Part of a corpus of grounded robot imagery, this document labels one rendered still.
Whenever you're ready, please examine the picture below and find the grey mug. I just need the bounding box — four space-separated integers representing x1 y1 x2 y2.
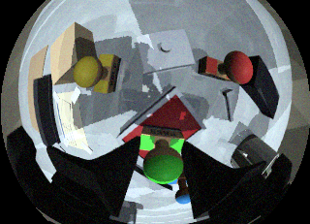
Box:
232 134 279 177

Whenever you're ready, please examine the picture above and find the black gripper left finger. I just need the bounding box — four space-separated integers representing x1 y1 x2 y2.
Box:
46 135 140 217

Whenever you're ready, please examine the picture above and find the cream paper card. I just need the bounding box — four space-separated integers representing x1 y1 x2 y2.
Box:
53 88 93 154

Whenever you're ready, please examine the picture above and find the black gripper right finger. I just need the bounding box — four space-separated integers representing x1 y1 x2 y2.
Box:
181 142 266 220

